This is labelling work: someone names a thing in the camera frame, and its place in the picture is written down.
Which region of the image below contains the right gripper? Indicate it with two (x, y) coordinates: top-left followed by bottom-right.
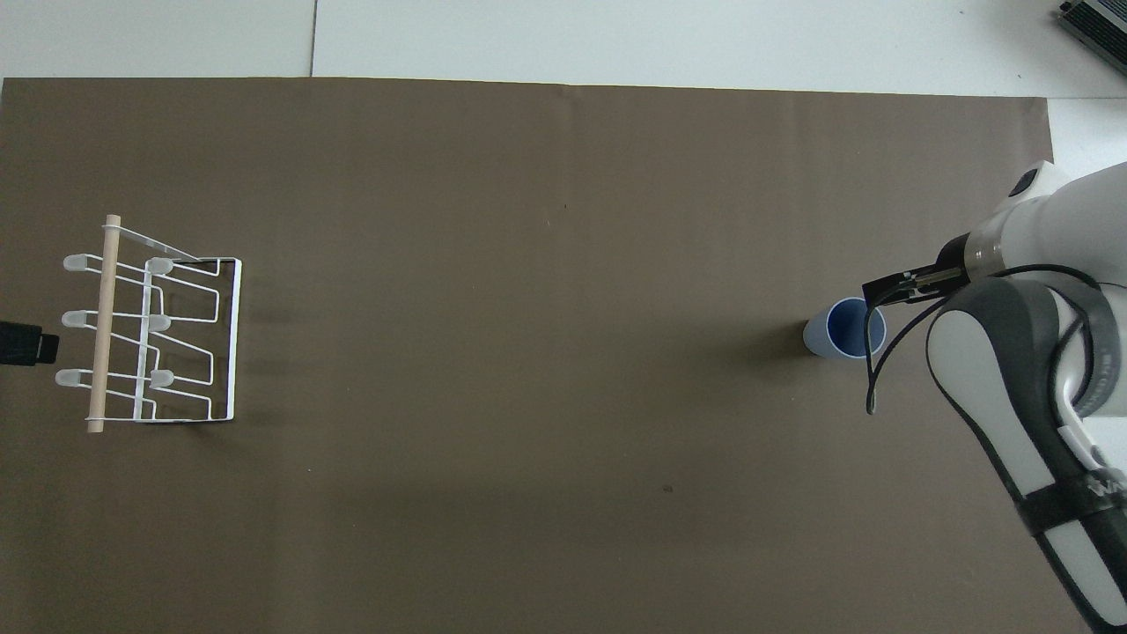
(914, 232), (972, 301)

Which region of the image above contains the blue plastic cup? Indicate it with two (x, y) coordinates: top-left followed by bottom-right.
(802, 297), (888, 361)

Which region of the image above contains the grey ribbed metal device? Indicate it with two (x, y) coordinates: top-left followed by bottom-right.
(1057, 0), (1127, 53)

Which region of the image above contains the black cable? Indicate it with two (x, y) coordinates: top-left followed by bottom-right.
(863, 263), (1104, 417)

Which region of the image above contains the white wire cup holder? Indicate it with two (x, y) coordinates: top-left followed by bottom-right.
(55, 214), (243, 435)

